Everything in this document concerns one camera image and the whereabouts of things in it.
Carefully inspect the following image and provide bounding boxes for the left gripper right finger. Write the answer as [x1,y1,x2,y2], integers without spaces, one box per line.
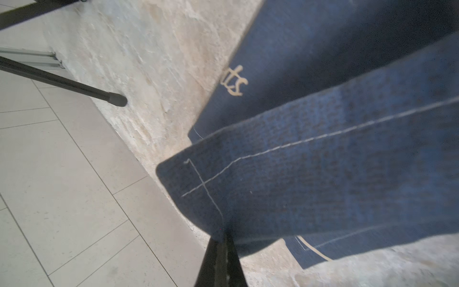
[224,233,248,287]

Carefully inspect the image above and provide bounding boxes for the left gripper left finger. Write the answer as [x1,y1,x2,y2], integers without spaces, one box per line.
[194,238,224,287]

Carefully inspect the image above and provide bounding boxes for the dark blue embroidered pillowcase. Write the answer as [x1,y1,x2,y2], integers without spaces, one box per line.
[156,1,459,268]

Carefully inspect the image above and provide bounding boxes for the black perforated music stand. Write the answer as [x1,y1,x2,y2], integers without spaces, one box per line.
[1,1,128,107]

